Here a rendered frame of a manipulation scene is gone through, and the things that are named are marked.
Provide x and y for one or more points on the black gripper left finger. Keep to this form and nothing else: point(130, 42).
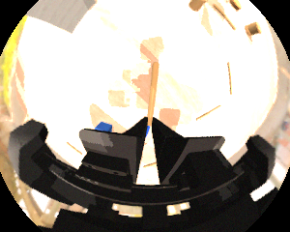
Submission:
point(127, 144)

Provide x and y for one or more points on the tan wooden disc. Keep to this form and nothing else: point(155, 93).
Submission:
point(235, 4)

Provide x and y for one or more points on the thin orange stick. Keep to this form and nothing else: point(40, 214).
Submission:
point(226, 17)

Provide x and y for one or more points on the blue block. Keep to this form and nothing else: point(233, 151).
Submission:
point(103, 127)

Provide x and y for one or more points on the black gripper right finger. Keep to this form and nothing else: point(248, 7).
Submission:
point(171, 148)

